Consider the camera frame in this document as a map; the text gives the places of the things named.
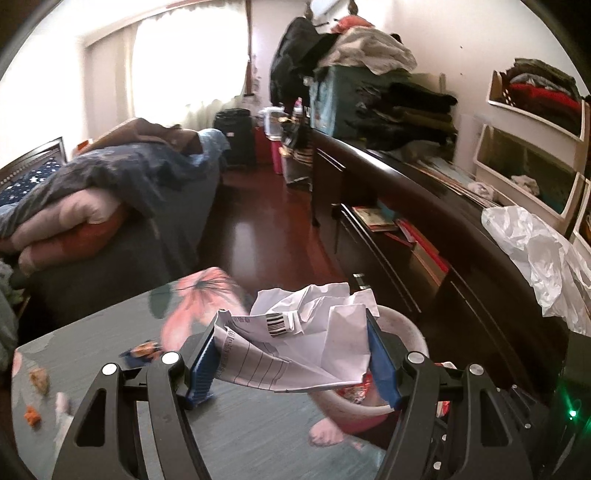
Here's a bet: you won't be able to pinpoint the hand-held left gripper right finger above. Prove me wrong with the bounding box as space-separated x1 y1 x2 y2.
365 307 541 480

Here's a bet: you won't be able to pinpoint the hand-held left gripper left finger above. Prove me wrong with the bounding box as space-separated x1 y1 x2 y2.
51 318 222 480

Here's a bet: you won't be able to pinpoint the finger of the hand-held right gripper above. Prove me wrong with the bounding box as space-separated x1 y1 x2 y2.
429 411 467 480

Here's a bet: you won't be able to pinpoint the white pink plastic bin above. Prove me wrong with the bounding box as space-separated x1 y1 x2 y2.
309 305 432 437

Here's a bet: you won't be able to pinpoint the white printed paper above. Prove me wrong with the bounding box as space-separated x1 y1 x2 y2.
213 282 380 393

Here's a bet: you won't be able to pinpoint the tan cloth scrap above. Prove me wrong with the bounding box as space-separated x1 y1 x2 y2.
28 367 51 395

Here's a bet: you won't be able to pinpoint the red snack wrapper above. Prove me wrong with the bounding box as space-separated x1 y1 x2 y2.
337 374 376 406

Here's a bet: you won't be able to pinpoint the small colourful snack wrapper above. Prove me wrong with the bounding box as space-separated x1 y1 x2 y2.
119 340 162 361

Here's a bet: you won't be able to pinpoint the grey floral tablecloth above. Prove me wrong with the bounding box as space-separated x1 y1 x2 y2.
9 267 416 480

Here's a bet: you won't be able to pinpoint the dark grey bed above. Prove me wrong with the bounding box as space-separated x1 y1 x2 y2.
0 117 232 319

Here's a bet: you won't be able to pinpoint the red cover book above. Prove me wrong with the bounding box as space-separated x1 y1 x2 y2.
397 219 451 282

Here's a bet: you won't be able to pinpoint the dark wooden dresser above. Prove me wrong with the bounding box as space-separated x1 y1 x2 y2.
311 127 591 402

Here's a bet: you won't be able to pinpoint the green cover book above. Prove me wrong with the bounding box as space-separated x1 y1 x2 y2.
353 206 398 232

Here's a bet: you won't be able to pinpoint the white plastic bag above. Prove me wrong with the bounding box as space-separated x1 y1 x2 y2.
481 205 591 335

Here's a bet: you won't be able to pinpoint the folded pink red comforter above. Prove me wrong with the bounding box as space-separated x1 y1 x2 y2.
0 187 134 273

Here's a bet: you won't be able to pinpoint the blue grey fleece blanket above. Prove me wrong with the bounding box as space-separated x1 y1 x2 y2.
0 258 21 370

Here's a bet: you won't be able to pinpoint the stack of papers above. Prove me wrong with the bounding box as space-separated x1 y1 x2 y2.
416 157 499 204

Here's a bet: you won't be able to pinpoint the clear plastic storage bin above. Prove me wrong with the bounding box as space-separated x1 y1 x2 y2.
281 148 315 185

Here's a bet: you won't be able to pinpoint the dark blue duvet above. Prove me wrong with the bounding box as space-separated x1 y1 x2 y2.
0 129 232 241

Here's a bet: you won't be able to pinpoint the white stacking storage bin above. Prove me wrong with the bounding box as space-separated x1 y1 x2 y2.
570 180 591 259
486 69 589 141
473 124 587 236

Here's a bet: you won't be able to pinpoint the small white cloth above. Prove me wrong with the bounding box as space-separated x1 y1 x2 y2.
510 174 541 195

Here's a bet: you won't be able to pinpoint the black suitcase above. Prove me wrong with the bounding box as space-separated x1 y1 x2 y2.
213 108 257 168

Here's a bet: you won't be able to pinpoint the brown cloth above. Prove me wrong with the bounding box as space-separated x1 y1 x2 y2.
88 117 204 158

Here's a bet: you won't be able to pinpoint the stack of dark folded clothes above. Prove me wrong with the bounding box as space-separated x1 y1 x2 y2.
351 80 459 151

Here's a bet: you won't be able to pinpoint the blue star print pillow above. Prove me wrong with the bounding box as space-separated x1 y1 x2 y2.
0 157 63 206

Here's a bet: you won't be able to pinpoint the dark wooden headboard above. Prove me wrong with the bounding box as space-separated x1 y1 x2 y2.
0 137 68 185

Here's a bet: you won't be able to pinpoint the white sheer curtain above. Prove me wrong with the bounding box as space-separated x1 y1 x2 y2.
85 0 252 134

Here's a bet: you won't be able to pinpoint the black hanging coat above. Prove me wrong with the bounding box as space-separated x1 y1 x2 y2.
269 17 340 112

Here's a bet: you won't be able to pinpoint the folded red and grey clothes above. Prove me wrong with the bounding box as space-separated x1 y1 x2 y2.
505 58 583 125

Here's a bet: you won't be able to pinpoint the pile of light clothes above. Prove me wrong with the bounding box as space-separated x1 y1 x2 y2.
318 16 419 75

